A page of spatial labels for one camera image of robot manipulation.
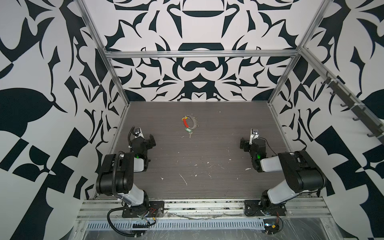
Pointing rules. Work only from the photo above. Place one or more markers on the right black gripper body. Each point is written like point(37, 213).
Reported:
point(246, 144)

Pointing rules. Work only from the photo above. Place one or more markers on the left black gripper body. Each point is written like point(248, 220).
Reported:
point(148, 141)

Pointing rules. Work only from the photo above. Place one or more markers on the red key tag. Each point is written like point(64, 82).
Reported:
point(185, 122)

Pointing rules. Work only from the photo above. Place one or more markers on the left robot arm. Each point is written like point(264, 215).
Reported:
point(116, 177)

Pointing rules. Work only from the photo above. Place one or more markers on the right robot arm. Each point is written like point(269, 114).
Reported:
point(302, 176)

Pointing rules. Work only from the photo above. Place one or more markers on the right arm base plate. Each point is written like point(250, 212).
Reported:
point(256, 208)

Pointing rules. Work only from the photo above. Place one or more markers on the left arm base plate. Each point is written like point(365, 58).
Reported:
point(142, 209)

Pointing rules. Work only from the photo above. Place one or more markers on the white slotted cable duct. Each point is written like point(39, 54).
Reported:
point(185, 224)

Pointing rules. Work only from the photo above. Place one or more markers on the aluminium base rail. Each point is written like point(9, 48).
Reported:
point(207, 208)

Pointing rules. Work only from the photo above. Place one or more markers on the black wall hook rail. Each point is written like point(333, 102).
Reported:
point(351, 102)

